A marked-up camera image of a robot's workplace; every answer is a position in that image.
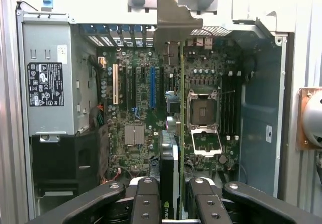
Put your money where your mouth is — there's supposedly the metal socket cover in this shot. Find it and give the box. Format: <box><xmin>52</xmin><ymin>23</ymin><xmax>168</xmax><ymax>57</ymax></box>
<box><xmin>190</xmin><ymin>129</ymin><xmax>224</xmax><ymax>157</ymax></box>

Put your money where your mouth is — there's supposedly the grey chipset heatsink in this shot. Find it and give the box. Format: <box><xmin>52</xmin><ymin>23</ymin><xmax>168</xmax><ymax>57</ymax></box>
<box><xmin>124</xmin><ymin>125</ymin><xmax>146</xmax><ymax>146</ymax></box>

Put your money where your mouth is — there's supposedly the CPU socket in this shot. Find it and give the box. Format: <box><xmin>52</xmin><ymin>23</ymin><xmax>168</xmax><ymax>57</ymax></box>
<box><xmin>185</xmin><ymin>89</ymin><xmax>222</xmax><ymax>129</ymax></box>

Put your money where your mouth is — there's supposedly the black fan shroud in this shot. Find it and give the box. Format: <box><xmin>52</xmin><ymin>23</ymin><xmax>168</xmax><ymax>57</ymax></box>
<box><xmin>31</xmin><ymin>129</ymin><xmax>110</xmax><ymax>202</ymax></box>

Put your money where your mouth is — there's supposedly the green motherboard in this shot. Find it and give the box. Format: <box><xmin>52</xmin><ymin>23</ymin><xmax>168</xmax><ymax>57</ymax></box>
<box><xmin>97</xmin><ymin>45</ymin><xmax>244</xmax><ymax>184</ymax></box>

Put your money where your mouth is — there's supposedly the black RAM slot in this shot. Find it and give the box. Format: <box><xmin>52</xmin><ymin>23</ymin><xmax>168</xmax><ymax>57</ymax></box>
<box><xmin>231</xmin><ymin>70</ymin><xmax>236</xmax><ymax>140</ymax></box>
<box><xmin>226</xmin><ymin>70</ymin><xmax>231</xmax><ymax>140</ymax></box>
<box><xmin>222</xmin><ymin>70</ymin><xmax>227</xmax><ymax>140</ymax></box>
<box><xmin>235</xmin><ymin>70</ymin><xmax>241</xmax><ymax>140</ymax></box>

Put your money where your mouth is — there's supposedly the blue expansion slot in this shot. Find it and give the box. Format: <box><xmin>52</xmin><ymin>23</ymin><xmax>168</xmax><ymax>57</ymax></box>
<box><xmin>149</xmin><ymin>66</ymin><xmax>156</xmax><ymax>109</ymax></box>

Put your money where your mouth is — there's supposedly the black expansion slot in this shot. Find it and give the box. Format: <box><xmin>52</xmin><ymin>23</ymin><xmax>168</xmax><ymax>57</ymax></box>
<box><xmin>121</xmin><ymin>66</ymin><xmax>128</xmax><ymax>106</ymax></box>
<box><xmin>158</xmin><ymin>66</ymin><xmax>165</xmax><ymax>109</ymax></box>

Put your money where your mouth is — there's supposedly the black open PC case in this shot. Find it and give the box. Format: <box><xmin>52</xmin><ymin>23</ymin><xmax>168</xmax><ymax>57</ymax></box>
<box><xmin>14</xmin><ymin>0</ymin><xmax>296</xmax><ymax>224</ymax></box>

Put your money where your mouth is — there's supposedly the white expansion slot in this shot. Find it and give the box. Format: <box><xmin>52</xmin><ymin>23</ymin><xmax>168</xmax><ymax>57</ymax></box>
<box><xmin>112</xmin><ymin>64</ymin><xmax>119</xmax><ymax>106</ymax></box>

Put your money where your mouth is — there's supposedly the grey power supply unit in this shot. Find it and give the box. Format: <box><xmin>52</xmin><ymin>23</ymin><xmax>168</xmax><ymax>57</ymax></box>
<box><xmin>21</xmin><ymin>12</ymin><xmax>77</xmax><ymax>137</ymax></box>

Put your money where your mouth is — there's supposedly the sleeved power wire bundle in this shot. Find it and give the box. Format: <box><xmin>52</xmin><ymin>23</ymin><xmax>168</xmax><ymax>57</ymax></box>
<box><xmin>87</xmin><ymin>54</ymin><xmax>106</xmax><ymax>134</ymax></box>

